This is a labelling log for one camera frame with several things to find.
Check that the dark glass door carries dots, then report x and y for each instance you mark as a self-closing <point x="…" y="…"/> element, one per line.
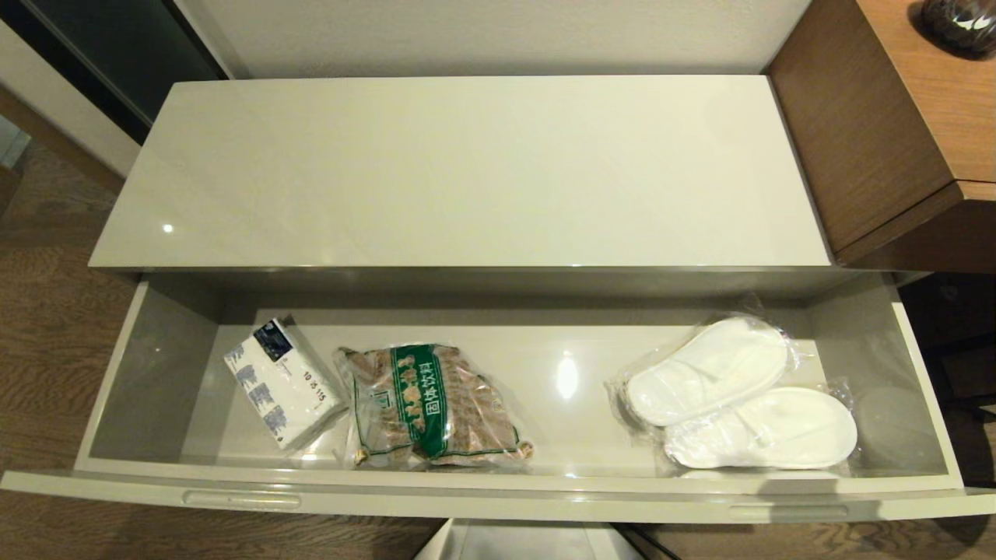
<point x="117" y="54"/>

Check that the brown wooden desk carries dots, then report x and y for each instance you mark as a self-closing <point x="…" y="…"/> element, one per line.
<point x="856" y="140"/>

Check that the white cabinet drawer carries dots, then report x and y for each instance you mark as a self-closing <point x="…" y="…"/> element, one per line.
<point x="576" y="420"/>

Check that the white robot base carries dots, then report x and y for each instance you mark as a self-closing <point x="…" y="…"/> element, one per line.
<point x="529" y="544"/>

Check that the white blue tissue pack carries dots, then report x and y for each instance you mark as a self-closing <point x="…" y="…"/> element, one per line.
<point x="284" y="385"/>

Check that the dark glass vase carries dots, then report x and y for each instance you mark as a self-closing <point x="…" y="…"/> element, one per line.
<point x="961" y="23"/>

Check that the glossy grey cabinet top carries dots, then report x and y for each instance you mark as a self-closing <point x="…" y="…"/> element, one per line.
<point x="467" y="171"/>

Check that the pale grey panel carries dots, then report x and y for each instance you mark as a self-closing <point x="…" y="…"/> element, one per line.
<point x="12" y="144"/>

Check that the white slipper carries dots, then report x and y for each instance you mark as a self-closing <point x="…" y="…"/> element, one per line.
<point x="762" y="428"/>
<point x="708" y="369"/>

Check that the green label snack bag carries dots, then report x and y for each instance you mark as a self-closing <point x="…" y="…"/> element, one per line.
<point x="428" y="404"/>

